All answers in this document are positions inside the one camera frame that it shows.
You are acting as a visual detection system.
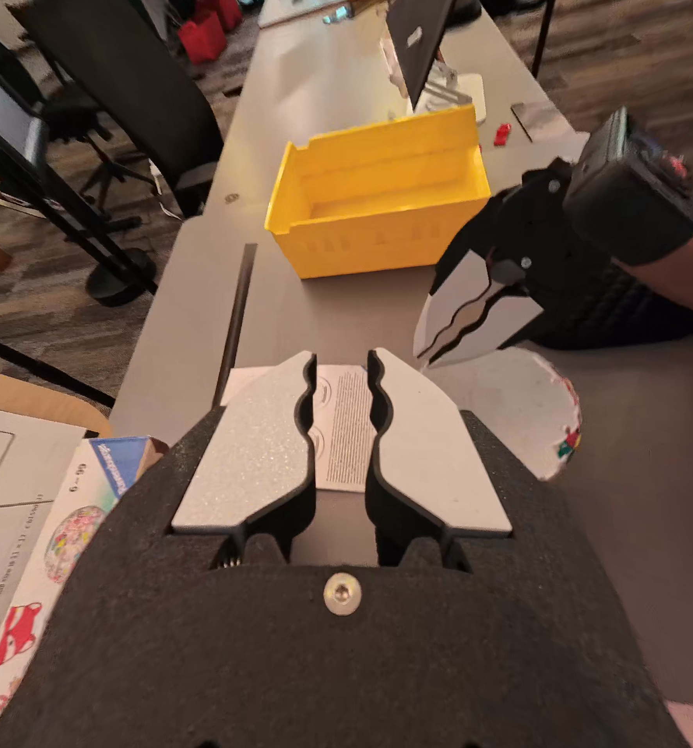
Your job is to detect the white sign board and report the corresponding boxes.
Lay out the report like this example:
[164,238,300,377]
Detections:
[0,365,114,690]

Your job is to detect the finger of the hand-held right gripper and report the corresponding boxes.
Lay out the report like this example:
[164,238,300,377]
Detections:
[412,250,493,360]
[425,294,544,369]

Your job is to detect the colourful puzzle ball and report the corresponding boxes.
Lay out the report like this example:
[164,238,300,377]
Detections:
[434,348,582,481]

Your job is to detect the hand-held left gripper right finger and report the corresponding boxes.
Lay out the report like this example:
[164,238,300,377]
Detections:
[367,348,514,538]

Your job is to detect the black office chair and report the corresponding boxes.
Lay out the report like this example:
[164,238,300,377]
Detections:
[22,0,225,218]

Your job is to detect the person's right forearm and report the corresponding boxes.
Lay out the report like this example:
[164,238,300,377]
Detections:
[615,201,693,319]

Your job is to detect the colourful puzzle box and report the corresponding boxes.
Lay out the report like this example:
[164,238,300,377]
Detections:
[0,435,169,725]

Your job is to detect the folded instruction leaflet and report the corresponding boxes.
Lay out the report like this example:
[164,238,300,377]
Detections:
[221,363,382,493]

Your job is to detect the black quilted pad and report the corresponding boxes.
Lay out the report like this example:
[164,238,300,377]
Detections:
[528,260,693,351]

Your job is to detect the black metal leg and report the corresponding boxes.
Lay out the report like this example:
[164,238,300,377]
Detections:
[0,111,158,308]
[0,329,116,410]

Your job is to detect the yellow plastic bin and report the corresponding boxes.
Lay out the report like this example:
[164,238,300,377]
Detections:
[264,104,492,280]

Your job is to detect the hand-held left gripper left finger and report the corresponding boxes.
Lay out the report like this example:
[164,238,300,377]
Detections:
[171,351,317,536]

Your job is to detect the tilted black monitor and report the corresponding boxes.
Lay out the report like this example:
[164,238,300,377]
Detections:
[384,0,455,109]

